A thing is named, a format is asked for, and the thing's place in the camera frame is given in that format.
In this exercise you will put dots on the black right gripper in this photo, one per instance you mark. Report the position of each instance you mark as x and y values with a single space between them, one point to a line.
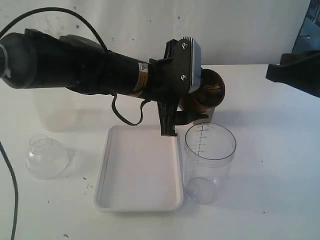
298 70

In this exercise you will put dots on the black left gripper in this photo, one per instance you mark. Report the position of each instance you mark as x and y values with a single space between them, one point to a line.
168 79

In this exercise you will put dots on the stainless steel cup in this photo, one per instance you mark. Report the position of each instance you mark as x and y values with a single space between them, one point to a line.
210 114

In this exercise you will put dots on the brown wooden cup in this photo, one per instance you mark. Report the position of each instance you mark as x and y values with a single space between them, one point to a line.
210 94

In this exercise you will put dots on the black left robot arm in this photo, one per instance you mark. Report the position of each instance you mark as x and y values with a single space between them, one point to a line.
33 59

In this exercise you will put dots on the clear measuring jar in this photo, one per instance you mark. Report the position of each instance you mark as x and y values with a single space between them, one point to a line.
209 149

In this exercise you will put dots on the clear glass funnel flask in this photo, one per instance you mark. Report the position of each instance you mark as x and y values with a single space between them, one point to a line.
47 158

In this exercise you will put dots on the dark blue background object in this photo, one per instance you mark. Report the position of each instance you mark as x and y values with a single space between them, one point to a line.
308 37

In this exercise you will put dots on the white rectangular tray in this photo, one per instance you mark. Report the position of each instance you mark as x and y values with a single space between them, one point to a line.
140 171

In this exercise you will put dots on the translucent plastic container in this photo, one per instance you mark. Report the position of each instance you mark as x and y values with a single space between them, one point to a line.
55 108

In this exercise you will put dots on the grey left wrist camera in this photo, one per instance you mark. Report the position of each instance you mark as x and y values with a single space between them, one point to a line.
195 74

